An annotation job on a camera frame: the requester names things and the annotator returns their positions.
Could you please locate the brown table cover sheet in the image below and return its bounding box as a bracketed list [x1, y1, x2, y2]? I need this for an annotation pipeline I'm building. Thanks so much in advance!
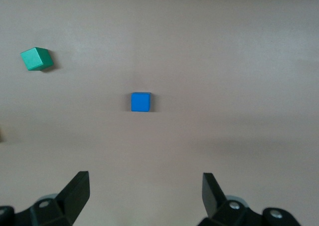
[0, 0, 319, 226]

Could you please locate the green wooden cube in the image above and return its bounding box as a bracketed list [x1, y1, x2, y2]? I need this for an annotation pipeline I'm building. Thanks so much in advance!
[19, 47, 54, 71]

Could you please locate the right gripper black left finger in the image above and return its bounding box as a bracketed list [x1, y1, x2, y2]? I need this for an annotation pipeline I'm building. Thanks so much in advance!
[0, 171, 91, 226]

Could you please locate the blue wooden cube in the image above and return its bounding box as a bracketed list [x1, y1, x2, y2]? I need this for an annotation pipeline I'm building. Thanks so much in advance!
[131, 92, 152, 112]

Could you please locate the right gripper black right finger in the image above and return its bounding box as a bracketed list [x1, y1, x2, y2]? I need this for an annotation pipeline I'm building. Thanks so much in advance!
[196, 172, 302, 226]

